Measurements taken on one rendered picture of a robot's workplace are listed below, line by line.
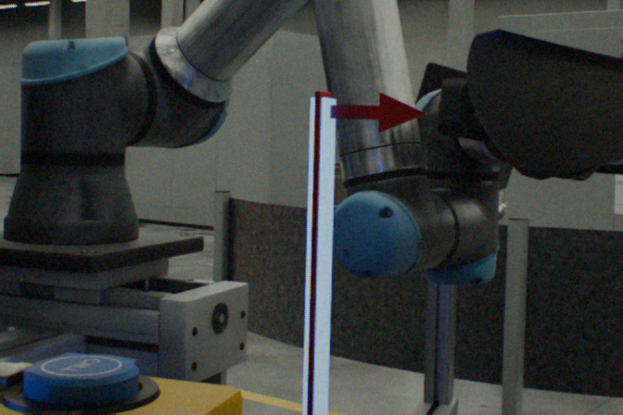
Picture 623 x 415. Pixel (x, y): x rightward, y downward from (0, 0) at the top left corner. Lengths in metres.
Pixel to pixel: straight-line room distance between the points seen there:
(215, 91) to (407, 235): 0.42
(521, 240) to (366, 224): 1.55
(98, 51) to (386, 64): 0.37
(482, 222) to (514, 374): 1.49
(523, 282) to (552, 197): 4.67
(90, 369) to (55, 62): 0.74
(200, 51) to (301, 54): 9.57
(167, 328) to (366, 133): 0.31
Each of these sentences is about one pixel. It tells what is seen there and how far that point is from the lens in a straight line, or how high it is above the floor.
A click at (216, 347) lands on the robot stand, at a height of 0.93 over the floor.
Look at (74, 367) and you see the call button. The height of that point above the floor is 1.08.
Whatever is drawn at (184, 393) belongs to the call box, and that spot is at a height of 1.07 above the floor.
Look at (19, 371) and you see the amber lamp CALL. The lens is 0.37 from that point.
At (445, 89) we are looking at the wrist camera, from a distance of 0.74.
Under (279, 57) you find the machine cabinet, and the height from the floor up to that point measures 1.95.
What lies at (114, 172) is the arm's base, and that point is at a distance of 1.08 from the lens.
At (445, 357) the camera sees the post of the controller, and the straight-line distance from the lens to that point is 1.10.
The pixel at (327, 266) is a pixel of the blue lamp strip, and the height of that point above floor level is 1.09.
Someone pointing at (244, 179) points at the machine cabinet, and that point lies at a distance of 10.46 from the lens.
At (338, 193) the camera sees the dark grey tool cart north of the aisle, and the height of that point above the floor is 0.68.
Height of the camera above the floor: 1.17
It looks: 3 degrees down
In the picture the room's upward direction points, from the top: 1 degrees clockwise
